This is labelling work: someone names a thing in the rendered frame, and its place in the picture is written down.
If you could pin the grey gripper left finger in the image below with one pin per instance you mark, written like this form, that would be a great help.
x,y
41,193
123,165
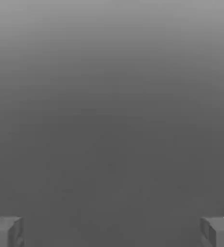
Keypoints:
x,y
2,231

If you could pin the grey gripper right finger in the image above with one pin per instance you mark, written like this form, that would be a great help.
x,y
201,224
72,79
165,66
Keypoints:
x,y
221,233

